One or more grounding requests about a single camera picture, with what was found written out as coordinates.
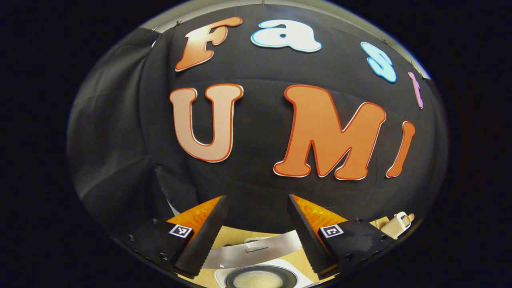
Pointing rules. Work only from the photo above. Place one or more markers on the white rice cooker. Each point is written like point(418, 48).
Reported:
point(248, 254)

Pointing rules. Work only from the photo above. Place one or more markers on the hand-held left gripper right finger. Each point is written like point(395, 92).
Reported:
point(306, 236)

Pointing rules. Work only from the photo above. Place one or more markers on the toasted bread slice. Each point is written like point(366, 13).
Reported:
point(410, 217)

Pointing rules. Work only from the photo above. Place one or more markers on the black backdrop cloth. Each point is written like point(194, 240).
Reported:
point(256, 120)

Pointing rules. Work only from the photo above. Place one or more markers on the white rice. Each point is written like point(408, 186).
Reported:
point(258, 280)

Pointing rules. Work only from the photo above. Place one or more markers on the white toaster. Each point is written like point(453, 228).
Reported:
point(394, 228)

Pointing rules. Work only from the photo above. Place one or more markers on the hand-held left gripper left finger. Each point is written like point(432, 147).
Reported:
point(204, 240)

